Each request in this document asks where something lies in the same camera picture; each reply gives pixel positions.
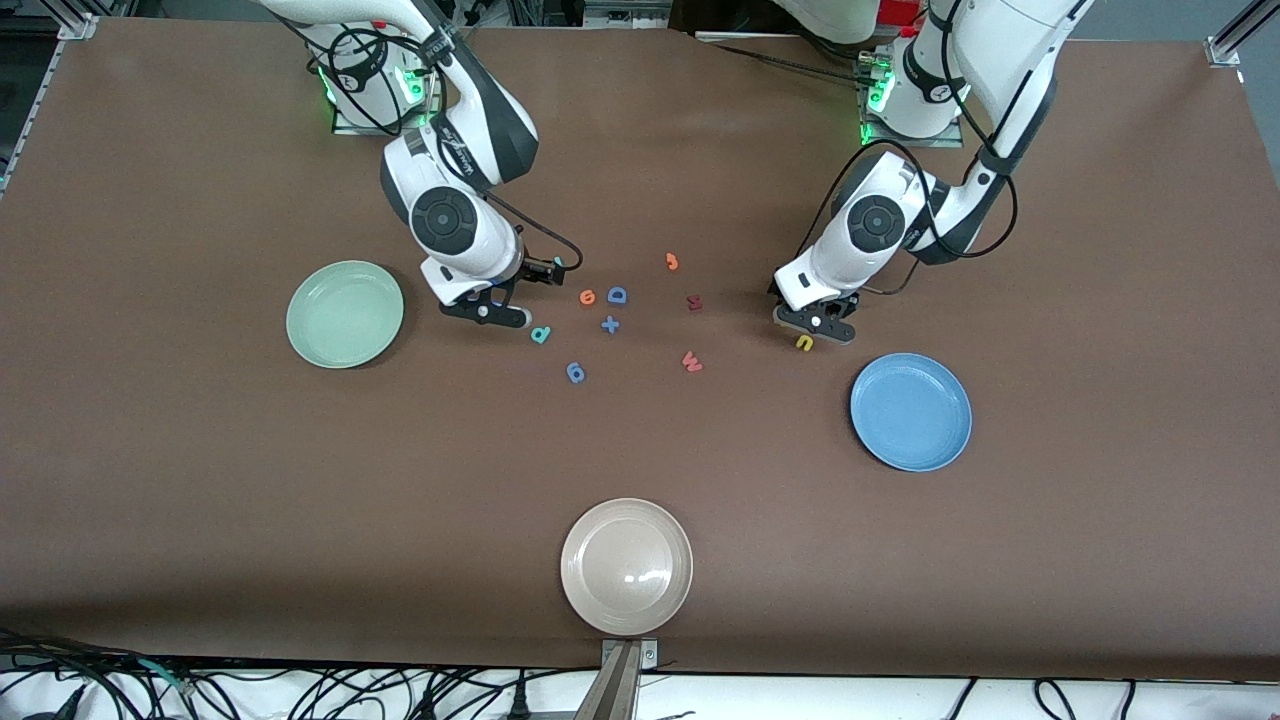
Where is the blue plate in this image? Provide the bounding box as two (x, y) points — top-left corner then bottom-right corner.
(849, 352), (973, 473)

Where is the pale green plate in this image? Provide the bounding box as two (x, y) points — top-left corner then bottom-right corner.
(285, 260), (406, 370)

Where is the beige plate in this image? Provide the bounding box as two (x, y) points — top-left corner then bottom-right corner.
(559, 497), (694, 637)

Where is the brown table cover sheet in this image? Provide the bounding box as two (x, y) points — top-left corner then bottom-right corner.
(0, 15), (1280, 683)

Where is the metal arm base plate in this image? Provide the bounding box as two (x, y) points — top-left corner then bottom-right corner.
(858, 50), (966, 149)
(330, 40), (446, 136)

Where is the black cable on table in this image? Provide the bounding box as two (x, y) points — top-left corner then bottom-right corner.
(700, 28), (881, 86)

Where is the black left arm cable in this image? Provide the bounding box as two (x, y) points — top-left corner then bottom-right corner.
(800, 0), (1021, 296)

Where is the silver background frame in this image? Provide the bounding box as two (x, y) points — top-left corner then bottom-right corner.
(583, 0), (733, 31)

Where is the aluminium camera mount profile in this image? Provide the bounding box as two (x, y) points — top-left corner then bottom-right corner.
(575, 638), (661, 720)

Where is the black looped cable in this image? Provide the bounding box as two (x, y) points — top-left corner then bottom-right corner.
(1033, 678), (1079, 720)

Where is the aluminium frame rail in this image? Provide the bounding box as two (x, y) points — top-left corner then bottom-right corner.
(1205, 0), (1280, 69)
(0, 12), (101, 196)

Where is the teal cable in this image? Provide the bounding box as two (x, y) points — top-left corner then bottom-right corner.
(138, 658), (196, 698)

